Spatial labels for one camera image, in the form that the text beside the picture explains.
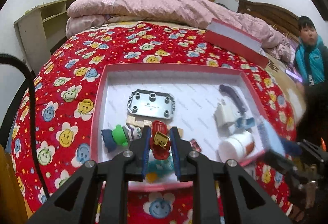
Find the red gold charm keychain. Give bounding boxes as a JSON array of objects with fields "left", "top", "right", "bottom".
[{"left": 150, "top": 120, "right": 171, "bottom": 160}]

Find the light blue oval case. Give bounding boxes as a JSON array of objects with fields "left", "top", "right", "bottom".
[{"left": 257, "top": 116, "right": 286, "bottom": 156}]

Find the wooden puzzle block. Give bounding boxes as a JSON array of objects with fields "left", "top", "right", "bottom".
[{"left": 126, "top": 115, "right": 183, "bottom": 138}]

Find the green striped toy figure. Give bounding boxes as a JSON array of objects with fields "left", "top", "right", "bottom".
[{"left": 101, "top": 124, "right": 142, "bottom": 153}]

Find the blue curved plastic piece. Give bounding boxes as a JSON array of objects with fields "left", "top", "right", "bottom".
[{"left": 235, "top": 117, "right": 255, "bottom": 130}]

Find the white USB wall charger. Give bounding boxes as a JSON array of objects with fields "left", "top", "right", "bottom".
[{"left": 214, "top": 99, "right": 240, "bottom": 128}]

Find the lavender plastic hook piece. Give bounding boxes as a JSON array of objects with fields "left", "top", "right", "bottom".
[{"left": 219, "top": 84, "right": 247, "bottom": 115}]

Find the grey building plate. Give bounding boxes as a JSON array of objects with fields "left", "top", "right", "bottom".
[{"left": 127, "top": 89, "right": 176, "bottom": 119}]

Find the red shallow box tray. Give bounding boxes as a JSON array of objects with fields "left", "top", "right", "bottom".
[{"left": 89, "top": 62, "right": 272, "bottom": 192}]

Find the white pill bottle orange label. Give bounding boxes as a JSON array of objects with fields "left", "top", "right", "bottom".
[{"left": 217, "top": 130, "right": 255, "bottom": 162}]

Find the child in blue jacket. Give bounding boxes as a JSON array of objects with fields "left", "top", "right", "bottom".
[{"left": 294, "top": 16, "right": 327, "bottom": 86}]

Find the red smiley flower blanket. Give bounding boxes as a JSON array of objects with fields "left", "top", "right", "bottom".
[{"left": 12, "top": 22, "right": 296, "bottom": 212}]

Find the red box lid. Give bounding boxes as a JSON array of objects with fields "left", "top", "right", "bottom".
[{"left": 205, "top": 19, "right": 269, "bottom": 68}]

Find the dark wooden headboard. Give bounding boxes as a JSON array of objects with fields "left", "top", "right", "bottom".
[{"left": 237, "top": 0, "right": 299, "bottom": 43}]

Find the pink quilt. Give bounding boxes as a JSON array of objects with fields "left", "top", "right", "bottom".
[{"left": 66, "top": 0, "right": 295, "bottom": 63}]

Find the beige bookshelf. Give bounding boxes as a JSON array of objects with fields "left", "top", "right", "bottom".
[{"left": 14, "top": 0, "right": 76, "bottom": 74}]

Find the black cable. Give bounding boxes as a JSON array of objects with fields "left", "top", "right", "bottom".
[{"left": 0, "top": 53, "right": 51, "bottom": 200}]

